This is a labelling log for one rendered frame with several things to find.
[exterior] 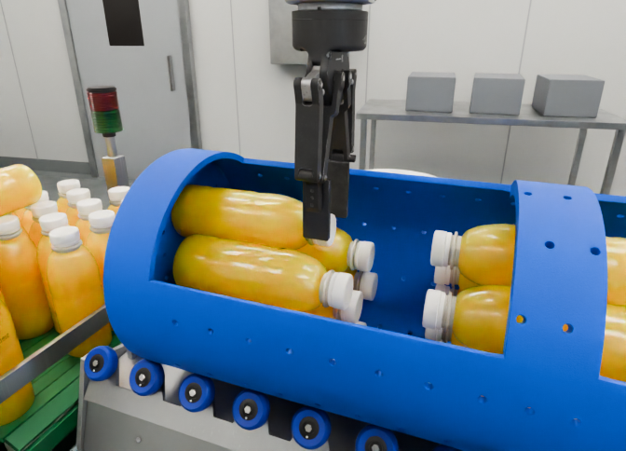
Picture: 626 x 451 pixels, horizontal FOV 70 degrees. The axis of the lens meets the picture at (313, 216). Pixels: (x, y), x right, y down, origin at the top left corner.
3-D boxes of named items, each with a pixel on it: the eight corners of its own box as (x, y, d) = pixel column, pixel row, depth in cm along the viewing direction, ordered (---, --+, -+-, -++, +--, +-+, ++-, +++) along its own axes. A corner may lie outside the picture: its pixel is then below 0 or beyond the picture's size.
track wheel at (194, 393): (212, 377, 54) (221, 377, 56) (181, 369, 55) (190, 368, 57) (202, 417, 53) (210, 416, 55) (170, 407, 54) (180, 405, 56)
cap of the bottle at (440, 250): (452, 230, 47) (434, 228, 47) (447, 267, 46) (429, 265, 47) (453, 233, 50) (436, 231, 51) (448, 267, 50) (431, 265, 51)
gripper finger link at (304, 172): (322, 163, 46) (312, 171, 43) (322, 210, 48) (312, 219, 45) (308, 162, 47) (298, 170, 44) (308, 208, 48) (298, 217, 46)
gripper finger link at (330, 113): (346, 75, 45) (342, 70, 44) (333, 184, 46) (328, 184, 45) (310, 73, 47) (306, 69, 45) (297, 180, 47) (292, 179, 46)
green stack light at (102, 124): (109, 134, 101) (105, 112, 99) (87, 132, 103) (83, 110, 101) (129, 129, 107) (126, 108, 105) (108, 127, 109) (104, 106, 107)
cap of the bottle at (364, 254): (352, 257, 56) (366, 260, 55) (360, 234, 58) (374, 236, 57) (355, 276, 58) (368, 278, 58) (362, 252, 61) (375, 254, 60)
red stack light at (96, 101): (105, 112, 99) (102, 93, 98) (83, 110, 101) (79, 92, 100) (126, 107, 105) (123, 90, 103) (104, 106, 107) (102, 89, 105)
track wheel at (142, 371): (161, 362, 56) (170, 362, 58) (132, 354, 58) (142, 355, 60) (150, 401, 55) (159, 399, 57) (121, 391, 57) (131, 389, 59)
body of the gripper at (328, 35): (355, 5, 39) (351, 113, 43) (377, 9, 46) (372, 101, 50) (277, 6, 42) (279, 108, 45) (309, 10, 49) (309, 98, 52)
